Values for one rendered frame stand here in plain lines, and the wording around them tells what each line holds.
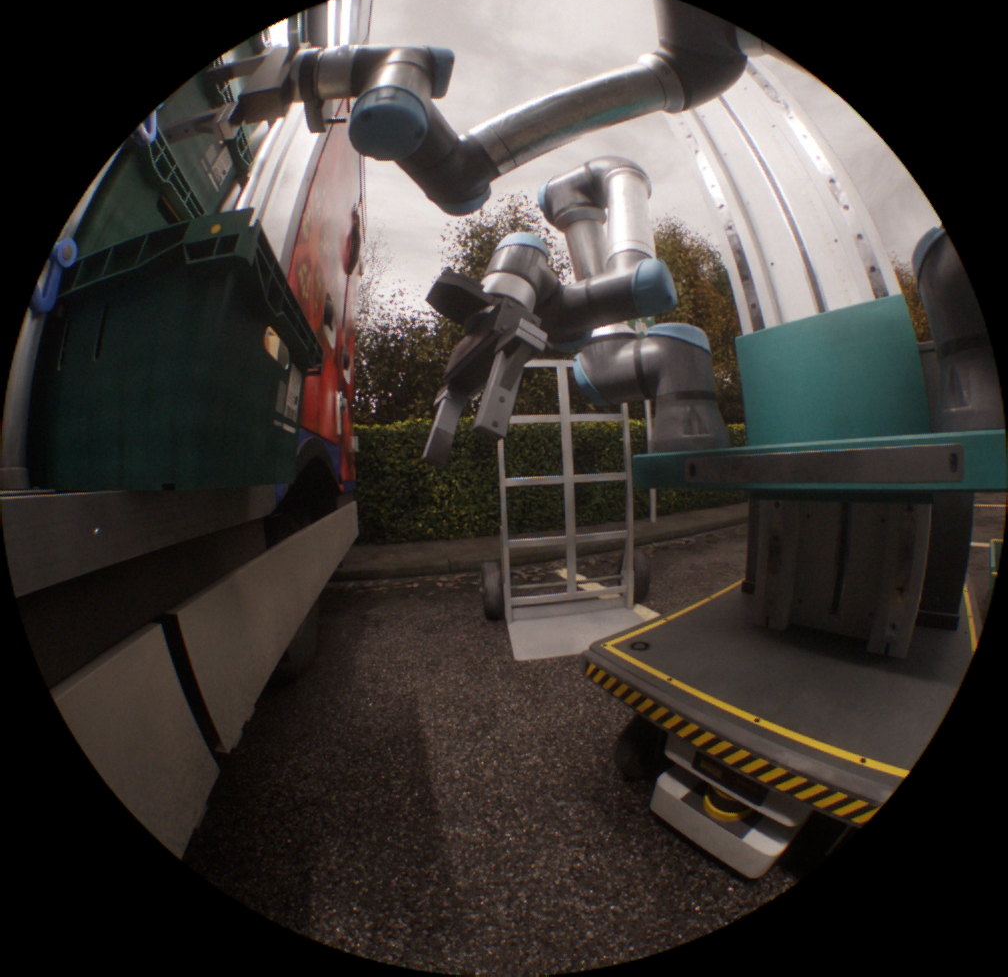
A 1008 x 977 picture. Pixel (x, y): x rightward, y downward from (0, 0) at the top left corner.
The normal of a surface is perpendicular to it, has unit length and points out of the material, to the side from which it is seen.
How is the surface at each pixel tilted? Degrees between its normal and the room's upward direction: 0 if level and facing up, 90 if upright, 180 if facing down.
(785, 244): 90
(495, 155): 146
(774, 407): 90
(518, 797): 0
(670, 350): 90
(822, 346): 90
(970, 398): 72
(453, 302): 155
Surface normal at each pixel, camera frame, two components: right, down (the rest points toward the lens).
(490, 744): -0.05, -1.00
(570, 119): 0.21, 0.82
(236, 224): 0.29, -0.01
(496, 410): 0.51, -0.15
